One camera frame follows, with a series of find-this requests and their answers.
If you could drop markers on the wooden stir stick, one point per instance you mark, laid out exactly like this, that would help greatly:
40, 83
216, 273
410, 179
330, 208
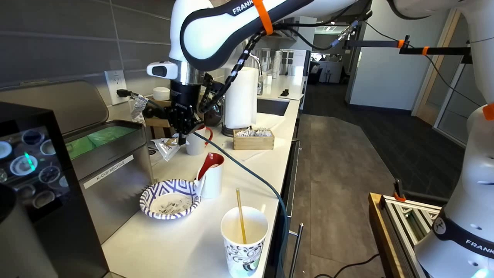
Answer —
242, 216

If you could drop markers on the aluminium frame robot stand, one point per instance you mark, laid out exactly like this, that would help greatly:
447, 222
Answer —
398, 227

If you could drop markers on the wooden condiment rack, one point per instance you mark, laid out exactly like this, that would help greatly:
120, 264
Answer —
157, 119

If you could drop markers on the white paper towel roll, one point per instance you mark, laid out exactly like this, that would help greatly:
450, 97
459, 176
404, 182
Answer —
239, 105

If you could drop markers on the black coffee machine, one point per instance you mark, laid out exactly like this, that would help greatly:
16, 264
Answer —
46, 225

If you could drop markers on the clear sauce packet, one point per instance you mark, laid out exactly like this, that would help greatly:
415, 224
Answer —
168, 147

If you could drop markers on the white mug red interior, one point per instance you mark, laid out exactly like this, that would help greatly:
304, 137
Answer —
200, 139

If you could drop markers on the patterned paper cup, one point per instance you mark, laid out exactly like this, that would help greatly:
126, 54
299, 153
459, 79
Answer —
243, 259

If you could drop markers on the wooden box of packets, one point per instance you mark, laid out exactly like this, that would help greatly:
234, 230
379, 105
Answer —
254, 139

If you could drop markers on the small white jar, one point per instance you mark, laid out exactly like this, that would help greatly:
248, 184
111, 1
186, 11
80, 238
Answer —
161, 93

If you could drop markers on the white wall outlet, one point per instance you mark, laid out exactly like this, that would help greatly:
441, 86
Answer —
115, 82

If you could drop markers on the white pitcher red interior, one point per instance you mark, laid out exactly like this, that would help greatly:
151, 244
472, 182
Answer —
209, 176

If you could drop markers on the black camera mounting bar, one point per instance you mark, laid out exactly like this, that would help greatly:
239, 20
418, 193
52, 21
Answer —
404, 46

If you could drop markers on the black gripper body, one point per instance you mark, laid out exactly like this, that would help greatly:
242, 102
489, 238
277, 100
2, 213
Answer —
183, 111

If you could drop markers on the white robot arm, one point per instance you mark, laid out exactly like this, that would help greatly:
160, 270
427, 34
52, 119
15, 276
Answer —
203, 37

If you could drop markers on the blue and white plate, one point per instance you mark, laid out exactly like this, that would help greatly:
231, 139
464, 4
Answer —
171, 199

